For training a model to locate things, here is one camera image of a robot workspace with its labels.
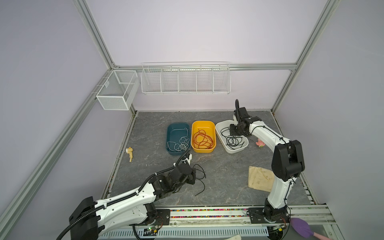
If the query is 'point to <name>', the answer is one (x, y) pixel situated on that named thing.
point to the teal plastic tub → (178, 138)
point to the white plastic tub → (220, 125)
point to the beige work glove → (261, 179)
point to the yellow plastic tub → (209, 126)
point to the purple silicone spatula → (301, 227)
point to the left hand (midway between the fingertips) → (195, 172)
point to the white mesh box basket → (118, 91)
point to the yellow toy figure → (129, 150)
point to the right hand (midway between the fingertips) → (234, 132)
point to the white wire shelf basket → (186, 78)
